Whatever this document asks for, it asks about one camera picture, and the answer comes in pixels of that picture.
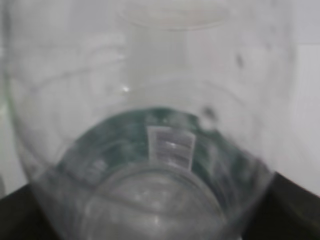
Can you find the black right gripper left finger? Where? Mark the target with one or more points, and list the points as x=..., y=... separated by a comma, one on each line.
x=21, y=218

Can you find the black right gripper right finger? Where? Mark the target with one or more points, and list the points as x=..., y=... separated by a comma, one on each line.
x=287, y=212

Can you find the clear water bottle green label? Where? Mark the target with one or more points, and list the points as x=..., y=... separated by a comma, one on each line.
x=148, y=119

